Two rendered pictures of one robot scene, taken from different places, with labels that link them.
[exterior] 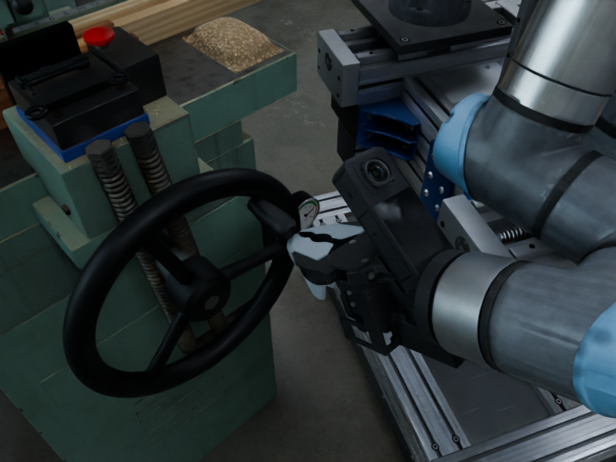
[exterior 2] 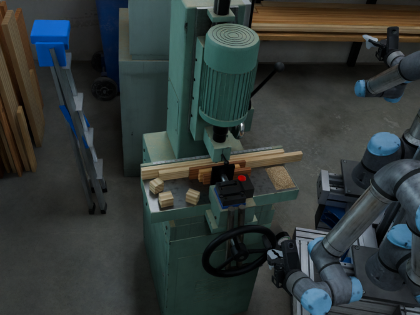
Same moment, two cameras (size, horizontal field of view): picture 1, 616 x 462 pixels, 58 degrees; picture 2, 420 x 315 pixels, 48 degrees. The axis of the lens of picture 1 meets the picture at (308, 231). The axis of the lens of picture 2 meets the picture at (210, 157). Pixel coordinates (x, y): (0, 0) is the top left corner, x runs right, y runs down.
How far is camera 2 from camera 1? 1.15 m
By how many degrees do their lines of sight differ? 16
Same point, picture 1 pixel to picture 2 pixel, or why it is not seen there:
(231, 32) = (280, 175)
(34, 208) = (205, 211)
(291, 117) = (314, 177)
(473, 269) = (297, 274)
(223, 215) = not seen: hidden behind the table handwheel
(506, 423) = not seen: outside the picture
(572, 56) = (334, 241)
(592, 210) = (327, 274)
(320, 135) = not seen: hidden behind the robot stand
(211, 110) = (264, 199)
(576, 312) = (306, 287)
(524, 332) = (298, 289)
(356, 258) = (279, 262)
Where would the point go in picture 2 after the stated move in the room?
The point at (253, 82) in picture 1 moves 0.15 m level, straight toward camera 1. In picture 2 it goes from (280, 194) to (271, 221)
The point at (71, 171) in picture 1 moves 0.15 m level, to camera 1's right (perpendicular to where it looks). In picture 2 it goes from (222, 212) to (262, 229)
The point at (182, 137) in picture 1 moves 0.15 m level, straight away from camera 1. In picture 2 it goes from (252, 210) to (256, 182)
